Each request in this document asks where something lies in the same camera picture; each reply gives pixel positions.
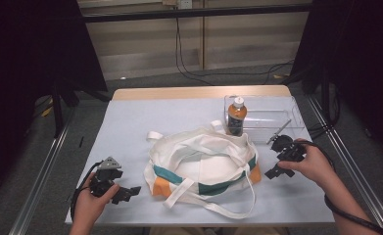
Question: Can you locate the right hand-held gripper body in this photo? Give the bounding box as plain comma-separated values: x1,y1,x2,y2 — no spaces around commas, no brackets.
266,118,308,164

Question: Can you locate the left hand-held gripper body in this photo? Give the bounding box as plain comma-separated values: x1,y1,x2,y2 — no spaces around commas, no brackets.
89,156,124,198

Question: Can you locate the clear plastic bin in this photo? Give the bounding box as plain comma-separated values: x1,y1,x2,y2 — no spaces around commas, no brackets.
223,94,306,144

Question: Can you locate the orange juice bottle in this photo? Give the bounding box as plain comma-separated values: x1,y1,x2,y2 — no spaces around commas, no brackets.
227,96,248,137

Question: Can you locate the white canvas tote bag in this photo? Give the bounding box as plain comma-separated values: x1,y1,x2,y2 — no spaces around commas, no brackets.
143,119,263,220

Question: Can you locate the person's right hand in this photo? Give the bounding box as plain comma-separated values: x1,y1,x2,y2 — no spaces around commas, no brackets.
276,138,339,194

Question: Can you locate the person's left hand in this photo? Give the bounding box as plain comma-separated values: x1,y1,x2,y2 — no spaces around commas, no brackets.
71,180,120,229

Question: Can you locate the pale grey table mat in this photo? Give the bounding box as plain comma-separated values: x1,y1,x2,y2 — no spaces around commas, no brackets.
65,96,335,227

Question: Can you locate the black metal stand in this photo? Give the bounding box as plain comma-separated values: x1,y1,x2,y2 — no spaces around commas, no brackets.
50,77,113,139
283,65,341,129

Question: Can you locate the black curtain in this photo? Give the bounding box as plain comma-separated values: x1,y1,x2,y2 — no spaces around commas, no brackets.
0,0,109,207
290,0,383,165

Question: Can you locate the black horizontal bar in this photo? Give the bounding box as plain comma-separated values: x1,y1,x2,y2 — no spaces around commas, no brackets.
80,3,313,24

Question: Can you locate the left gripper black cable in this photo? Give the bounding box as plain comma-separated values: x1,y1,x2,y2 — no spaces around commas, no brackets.
70,161,102,221

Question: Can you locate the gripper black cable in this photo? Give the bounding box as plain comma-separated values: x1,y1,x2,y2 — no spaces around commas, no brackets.
296,139,383,235
70,161,102,221

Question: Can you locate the aluminium floor rail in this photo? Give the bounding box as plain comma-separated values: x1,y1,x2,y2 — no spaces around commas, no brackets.
8,125,71,235
306,96,383,235

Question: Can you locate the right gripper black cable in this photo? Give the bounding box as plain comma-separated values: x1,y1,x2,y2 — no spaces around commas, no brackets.
296,139,383,235

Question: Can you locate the black floor cable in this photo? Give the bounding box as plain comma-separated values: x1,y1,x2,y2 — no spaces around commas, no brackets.
174,17,215,87
178,59,295,85

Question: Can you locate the wooden wall post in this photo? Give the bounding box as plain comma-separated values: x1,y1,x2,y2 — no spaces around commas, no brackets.
200,0,207,71

